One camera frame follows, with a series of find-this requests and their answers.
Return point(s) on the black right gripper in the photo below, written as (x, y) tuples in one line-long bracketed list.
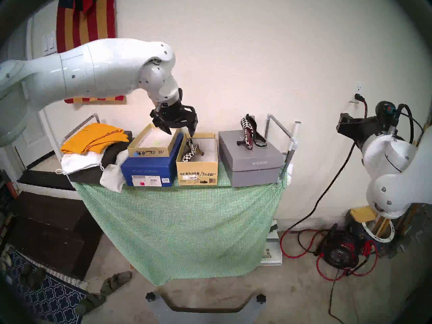
[(369, 131)]

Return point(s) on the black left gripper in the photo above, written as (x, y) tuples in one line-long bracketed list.
[(173, 114)]

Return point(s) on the houndstooth high heel shoe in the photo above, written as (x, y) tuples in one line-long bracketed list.
[(249, 132), (190, 153)]

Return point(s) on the yellow cardboard shoe box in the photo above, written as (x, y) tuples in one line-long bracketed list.
[(197, 173)]

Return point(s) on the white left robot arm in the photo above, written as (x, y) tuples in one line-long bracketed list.
[(94, 70)]

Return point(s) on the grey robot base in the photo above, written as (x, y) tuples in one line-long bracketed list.
[(206, 315)]

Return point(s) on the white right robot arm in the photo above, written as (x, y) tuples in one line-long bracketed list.
[(398, 171)]

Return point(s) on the yellow shoe box lid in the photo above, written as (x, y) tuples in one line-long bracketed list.
[(148, 153)]

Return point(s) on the blue shoe box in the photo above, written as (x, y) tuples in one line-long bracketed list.
[(148, 171)]

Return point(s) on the grey Vionic shoe box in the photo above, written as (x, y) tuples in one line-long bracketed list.
[(249, 164)]

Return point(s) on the white box under table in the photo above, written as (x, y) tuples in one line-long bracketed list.
[(272, 249)]

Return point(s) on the white dust bag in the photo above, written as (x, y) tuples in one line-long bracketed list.
[(113, 178), (77, 162)]

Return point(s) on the orange folded cloth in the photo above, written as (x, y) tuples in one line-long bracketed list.
[(91, 137)]

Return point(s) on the yellow envelope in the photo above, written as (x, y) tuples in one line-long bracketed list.
[(362, 212)]

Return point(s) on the green checked tablecloth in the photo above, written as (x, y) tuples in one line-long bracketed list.
[(179, 225)]

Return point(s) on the white and black cloth pile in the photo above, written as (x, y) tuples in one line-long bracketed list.
[(87, 177)]

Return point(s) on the blue patterned pot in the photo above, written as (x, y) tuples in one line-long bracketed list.
[(354, 230)]

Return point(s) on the red yellow striped flag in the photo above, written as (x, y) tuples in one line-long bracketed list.
[(87, 16)]

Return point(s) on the dark brown wooden steps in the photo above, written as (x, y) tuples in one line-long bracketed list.
[(54, 232)]

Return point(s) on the olive green sandal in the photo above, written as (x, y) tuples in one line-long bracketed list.
[(90, 303), (116, 282)]

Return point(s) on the black base knob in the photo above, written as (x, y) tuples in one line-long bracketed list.
[(261, 298), (151, 296)]

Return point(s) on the dark slipper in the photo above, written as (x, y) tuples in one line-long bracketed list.
[(25, 276), (37, 278)]

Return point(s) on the blue patterned rug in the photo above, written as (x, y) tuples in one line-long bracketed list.
[(50, 299)]

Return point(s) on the white wall outlet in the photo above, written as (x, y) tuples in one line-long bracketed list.
[(357, 90)]

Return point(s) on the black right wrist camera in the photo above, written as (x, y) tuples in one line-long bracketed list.
[(386, 110)]

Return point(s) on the grey pipe table rail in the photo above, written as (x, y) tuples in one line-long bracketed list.
[(290, 141), (81, 122)]

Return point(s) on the white light switch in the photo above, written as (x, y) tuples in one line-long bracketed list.
[(49, 44)]

